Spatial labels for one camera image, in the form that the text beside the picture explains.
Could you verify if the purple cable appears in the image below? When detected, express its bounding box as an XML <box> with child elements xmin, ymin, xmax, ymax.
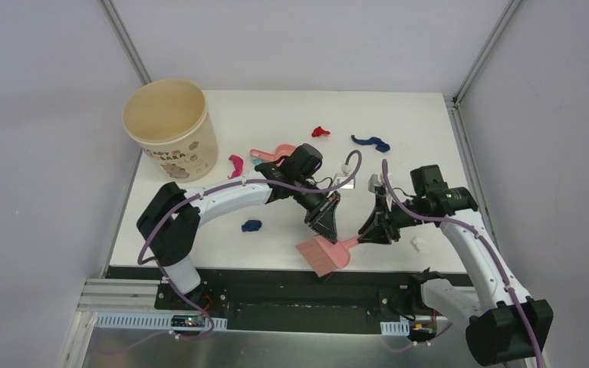
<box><xmin>380</xmin><ymin>159</ymin><xmax>547</xmax><ymax>368</ymax></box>
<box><xmin>90</xmin><ymin>149</ymin><xmax>364</xmax><ymax>357</ymax></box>

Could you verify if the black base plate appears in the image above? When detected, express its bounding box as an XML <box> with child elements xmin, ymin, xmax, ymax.
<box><xmin>106</xmin><ymin>266</ymin><xmax>444</xmax><ymax>337</ymax></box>

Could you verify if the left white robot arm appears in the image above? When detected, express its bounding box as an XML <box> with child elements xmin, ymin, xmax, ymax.
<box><xmin>137</xmin><ymin>143</ymin><xmax>340</xmax><ymax>311</ymax></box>

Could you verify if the pink hand brush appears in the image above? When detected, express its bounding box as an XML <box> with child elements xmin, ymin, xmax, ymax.
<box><xmin>295</xmin><ymin>235</ymin><xmax>359</xmax><ymax>278</ymax></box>

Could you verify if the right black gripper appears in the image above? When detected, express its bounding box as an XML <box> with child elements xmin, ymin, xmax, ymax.
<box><xmin>358</xmin><ymin>194</ymin><xmax>432</xmax><ymax>245</ymax></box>

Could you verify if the white paper scrap right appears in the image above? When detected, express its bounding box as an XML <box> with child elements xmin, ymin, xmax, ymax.
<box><xmin>410</xmin><ymin>237</ymin><xmax>425</xmax><ymax>253</ymax></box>

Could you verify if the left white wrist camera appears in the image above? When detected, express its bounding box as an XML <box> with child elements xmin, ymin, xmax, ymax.
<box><xmin>332</xmin><ymin>163</ymin><xmax>356</xmax><ymax>189</ymax></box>

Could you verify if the magenta paper scrap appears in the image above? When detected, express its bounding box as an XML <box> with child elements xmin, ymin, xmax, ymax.
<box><xmin>228</xmin><ymin>155</ymin><xmax>244</xmax><ymax>179</ymax></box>

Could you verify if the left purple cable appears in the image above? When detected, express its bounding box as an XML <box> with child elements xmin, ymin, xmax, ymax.
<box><xmin>90</xmin><ymin>149</ymin><xmax>364</xmax><ymax>357</ymax></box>

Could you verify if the pink plastic dustpan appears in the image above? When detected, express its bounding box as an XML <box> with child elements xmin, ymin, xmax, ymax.
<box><xmin>249</xmin><ymin>144</ymin><xmax>297</xmax><ymax>162</ymax></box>

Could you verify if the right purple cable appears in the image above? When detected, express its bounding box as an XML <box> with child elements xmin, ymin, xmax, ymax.
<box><xmin>380</xmin><ymin>159</ymin><xmax>547</xmax><ymax>368</ymax></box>

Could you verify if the aluminium frame post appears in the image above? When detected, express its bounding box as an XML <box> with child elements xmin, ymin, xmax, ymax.
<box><xmin>97</xmin><ymin>0</ymin><xmax>153</xmax><ymax>85</ymax></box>
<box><xmin>452</xmin><ymin>0</ymin><xmax>525</xmax><ymax>108</ymax></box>

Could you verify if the long blue paper scrap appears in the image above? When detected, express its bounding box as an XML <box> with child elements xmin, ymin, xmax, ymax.
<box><xmin>350</xmin><ymin>135</ymin><xmax>391</xmax><ymax>153</ymax></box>

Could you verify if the beige paper bucket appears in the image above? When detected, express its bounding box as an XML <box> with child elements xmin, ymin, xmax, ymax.
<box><xmin>122</xmin><ymin>78</ymin><xmax>219</xmax><ymax>182</ymax></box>

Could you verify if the red paper scrap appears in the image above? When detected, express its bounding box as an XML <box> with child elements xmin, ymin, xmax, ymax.
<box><xmin>311</xmin><ymin>126</ymin><xmax>331</xmax><ymax>138</ymax></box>

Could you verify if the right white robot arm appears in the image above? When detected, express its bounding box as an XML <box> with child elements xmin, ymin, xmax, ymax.
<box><xmin>358</xmin><ymin>160</ymin><xmax>554</xmax><ymax>367</ymax></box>

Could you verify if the aluminium front rail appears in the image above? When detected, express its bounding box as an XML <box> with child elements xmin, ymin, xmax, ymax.
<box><xmin>77</xmin><ymin>278</ymin><xmax>535</xmax><ymax>322</ymax></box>

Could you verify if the left aluminium frame post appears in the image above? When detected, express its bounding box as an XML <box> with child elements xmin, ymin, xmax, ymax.
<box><xmin>97</xmin><ymin>0</ymin><xmax>153</xmax><ymax>85</ymax></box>

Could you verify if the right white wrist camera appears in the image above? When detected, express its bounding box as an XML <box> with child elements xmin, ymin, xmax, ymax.
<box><xmin>367</xmin><ymin>174</ymin><xmax>387</xmax><ymax>194</ymax></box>

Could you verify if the right aluminium frame post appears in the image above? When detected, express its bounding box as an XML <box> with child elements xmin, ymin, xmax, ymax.
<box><xmin>452</xmin><ymin>0</ymin><xmax>525</xmax><ymax>108</ymax></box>

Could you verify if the dark blue paper ball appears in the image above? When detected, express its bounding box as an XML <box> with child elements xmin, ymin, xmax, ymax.
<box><xmin>241</xmin><ymin>219</ymin><xmax>262</xmax><ymax>232</ymax></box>

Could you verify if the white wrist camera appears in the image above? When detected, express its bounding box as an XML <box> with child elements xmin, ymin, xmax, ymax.
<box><xmin>367</xmin><ymin>174</ymin><xmax>387</xmax><ymax>194</ymax></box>
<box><xmin>332</xmin><ymin>163</ymin><xmax>356</xmax><ymax>189</ymax></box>

